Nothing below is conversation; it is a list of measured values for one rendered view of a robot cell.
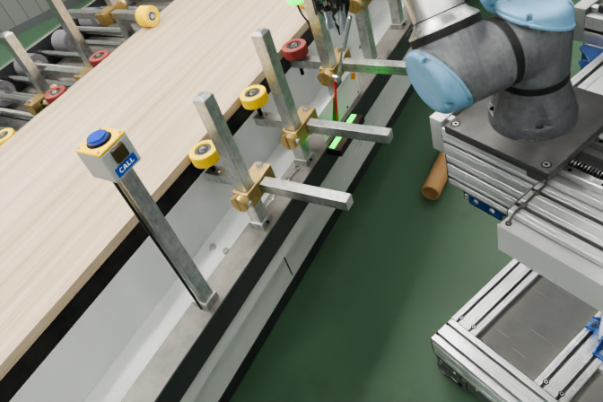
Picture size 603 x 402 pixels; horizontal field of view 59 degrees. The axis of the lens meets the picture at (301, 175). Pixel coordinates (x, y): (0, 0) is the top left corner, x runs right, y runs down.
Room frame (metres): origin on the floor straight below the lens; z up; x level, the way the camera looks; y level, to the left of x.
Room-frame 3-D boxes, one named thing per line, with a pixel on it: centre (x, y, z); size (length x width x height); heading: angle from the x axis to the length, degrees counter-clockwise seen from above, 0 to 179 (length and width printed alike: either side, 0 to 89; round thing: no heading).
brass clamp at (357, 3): (1.61, -0.38, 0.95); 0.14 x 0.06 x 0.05; 137
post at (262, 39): (1.23, -0.03, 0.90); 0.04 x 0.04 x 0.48; 47
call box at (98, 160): (0.85, 0.32, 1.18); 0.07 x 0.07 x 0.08; 47
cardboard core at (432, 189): (1.66, -0.59, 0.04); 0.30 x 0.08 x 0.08; 137
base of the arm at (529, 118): (0.72, -0.44, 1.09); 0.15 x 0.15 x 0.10
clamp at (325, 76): (1.43, -0.21, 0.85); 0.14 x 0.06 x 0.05; 137
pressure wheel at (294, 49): (1.54, -0.12, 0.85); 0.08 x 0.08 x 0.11
